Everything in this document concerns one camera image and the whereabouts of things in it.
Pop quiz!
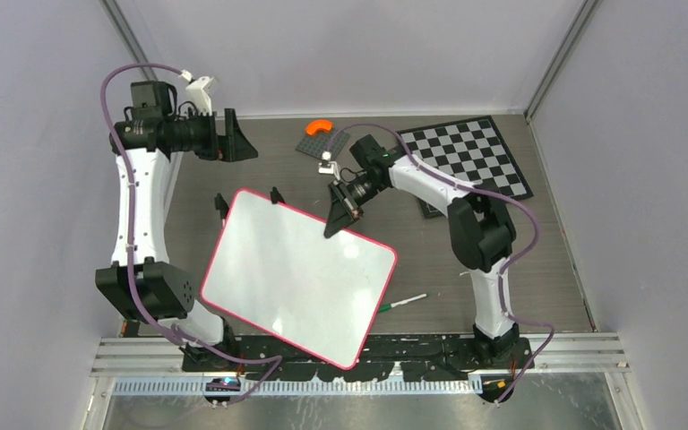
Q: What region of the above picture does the whiteboard with pink frame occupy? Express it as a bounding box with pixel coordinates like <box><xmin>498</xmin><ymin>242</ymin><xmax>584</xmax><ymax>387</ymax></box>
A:
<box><xmin>201</xmin><ymin>204</ymin><xmax>398</xmax><ymax>348</ymax></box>

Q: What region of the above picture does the grey studded baseplate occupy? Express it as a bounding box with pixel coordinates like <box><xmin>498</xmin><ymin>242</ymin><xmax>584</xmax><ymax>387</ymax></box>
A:
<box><xmin>295</xmin><ymin>128</ymin><xmax>350</xmax><ymax>160</ymax></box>

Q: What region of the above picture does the aluminium slotted rail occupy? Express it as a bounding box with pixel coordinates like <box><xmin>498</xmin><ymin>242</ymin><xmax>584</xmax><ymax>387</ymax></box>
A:
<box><xmin>111</xmin><ymin>375</ymin><xmax>483</xmax><ymax>397</ymax></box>

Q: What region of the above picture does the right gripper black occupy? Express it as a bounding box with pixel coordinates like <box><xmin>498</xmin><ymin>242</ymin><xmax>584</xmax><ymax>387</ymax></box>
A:
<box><xmin>326</xmin><ymin>173</ymin><xmax>388</xmax><ymax>237</ymax></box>

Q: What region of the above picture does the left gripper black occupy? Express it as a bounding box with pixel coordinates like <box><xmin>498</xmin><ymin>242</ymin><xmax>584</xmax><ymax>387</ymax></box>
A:
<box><xmin>171</xmin><ymin>107</ymin><xmax>257</xmax><ymax>162</ymax></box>

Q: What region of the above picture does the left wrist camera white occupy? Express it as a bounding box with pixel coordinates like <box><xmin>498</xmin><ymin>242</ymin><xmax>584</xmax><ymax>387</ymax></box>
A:
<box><xmin>180</xmin><ymin>70</ymin><xmax>217</xmax><ymax>116</ymax></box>

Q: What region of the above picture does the green whiteboard marker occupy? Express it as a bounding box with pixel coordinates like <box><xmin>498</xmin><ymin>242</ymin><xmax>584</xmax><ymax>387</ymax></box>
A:
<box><xmin>378</xmin><ymin>293</ymin><xmax>429</xmax><ymax>314</ymax></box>

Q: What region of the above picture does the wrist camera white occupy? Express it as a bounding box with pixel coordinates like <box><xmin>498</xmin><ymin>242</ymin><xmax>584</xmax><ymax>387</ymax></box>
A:
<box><xmin>180</xmin><ymin>70</ymin><xmax>217</xmax><ymax>116</ymax></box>
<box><xmin>318</xmin><ymin>151</ymin><xmax>341</xmax><ymax>181</ymax></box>

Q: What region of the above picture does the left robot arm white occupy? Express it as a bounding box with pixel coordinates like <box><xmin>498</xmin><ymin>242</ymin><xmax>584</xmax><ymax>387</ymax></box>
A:
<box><xmin>95</xmin><ymin>76</ymin><xmax>258</xmax><ymax>371</ymax></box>

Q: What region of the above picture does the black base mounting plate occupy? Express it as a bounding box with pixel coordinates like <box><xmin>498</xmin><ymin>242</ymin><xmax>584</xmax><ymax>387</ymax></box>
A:
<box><xmin>181</xmin><ymin>333</ymin><xmax>534</xmax><ymax>383</ymax></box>

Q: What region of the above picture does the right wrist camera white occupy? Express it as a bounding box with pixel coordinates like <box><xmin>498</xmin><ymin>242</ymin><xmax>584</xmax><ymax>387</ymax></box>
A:
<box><xmin>318</xmin><ymin>151</ymin><xmax>341</xmax><ymax>181</ymax></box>

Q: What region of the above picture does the black white chessboard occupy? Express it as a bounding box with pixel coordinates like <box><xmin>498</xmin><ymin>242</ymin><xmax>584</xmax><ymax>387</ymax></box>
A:
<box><xmin>399</xmin><ymin>116</ymin><xmax>533</xmax><ymax>201</ymax></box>

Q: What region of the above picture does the orange curved piece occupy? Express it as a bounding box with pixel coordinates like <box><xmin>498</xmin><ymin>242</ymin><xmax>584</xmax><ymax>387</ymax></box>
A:
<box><xmin>305</xmin><ymin>119</ymin><xmax>333</xmax><ymax>137</ymax></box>

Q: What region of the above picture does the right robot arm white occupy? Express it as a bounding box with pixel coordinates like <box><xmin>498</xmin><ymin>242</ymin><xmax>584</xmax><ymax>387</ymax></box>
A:
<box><xmin>318</xmin><ymin>135</ymin><xmax>520</xmax><ymax>368</ymax></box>

